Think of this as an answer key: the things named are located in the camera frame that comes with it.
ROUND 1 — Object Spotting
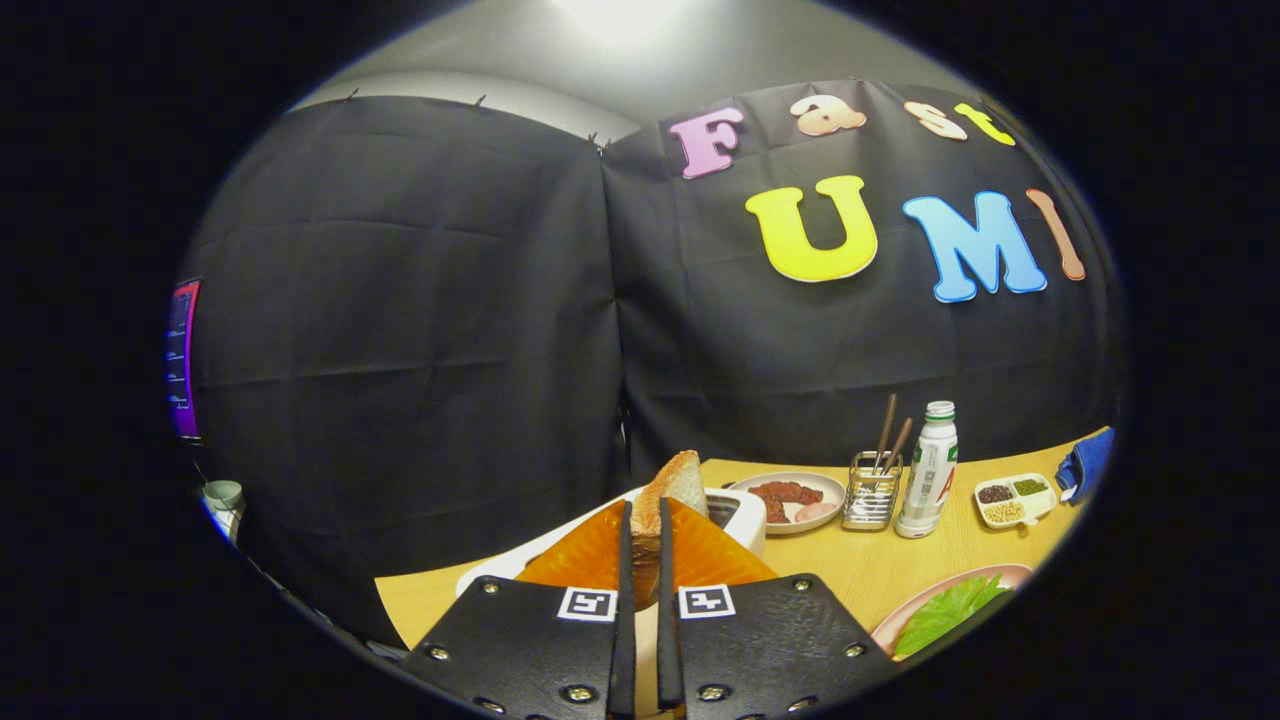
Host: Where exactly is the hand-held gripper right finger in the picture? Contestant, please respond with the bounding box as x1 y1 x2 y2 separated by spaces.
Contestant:
657 497 896 720

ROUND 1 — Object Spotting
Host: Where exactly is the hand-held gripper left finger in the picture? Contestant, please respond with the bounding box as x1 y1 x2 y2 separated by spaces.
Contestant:
400 498 638 720

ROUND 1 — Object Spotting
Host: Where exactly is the toasted bread slice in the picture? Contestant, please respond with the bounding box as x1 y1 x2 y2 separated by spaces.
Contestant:
630 450 709 538

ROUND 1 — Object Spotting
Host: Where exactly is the white toaster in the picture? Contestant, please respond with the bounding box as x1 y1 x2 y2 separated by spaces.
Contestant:
455 487 768 601

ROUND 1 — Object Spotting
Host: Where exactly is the red-brown meat slice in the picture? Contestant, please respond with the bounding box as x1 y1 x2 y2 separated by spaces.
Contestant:
748 481 824 524

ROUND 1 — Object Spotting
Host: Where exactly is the round plate with meat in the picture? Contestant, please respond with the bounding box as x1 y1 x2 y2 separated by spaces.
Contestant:
728 471 848 535

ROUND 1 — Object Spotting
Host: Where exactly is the pink plate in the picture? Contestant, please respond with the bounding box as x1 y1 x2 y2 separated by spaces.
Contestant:
870 564 1033 661

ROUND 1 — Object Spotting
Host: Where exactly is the green lettuce leaf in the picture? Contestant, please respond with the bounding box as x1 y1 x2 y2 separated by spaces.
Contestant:
893 575 1013 659

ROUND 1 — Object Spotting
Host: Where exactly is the white drink bottle green cap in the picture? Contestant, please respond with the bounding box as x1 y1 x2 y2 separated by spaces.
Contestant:
894 401 959 539

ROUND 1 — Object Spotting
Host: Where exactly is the black backdrop cloth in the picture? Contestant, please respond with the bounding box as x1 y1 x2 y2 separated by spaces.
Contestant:
185 78 1121 641

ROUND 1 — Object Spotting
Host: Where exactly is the white divided seasoning dish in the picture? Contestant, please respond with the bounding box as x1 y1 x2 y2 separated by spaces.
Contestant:
974 473 1058 530

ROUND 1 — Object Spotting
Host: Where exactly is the small pale container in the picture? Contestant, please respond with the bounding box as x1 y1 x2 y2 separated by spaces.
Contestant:
203 480 246 546

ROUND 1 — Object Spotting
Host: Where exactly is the blue cloth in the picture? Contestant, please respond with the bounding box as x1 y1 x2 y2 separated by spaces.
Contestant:
1055 428 1114 504

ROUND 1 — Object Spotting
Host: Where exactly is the metal wire chopstick holder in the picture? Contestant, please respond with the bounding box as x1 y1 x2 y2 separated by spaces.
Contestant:
842 451 903 532

